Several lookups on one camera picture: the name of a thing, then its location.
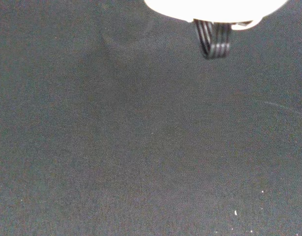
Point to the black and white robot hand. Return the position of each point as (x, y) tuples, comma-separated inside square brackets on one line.
[(214, 9)]

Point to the black bench cloth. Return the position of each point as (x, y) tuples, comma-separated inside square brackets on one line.
[(141, 137)]

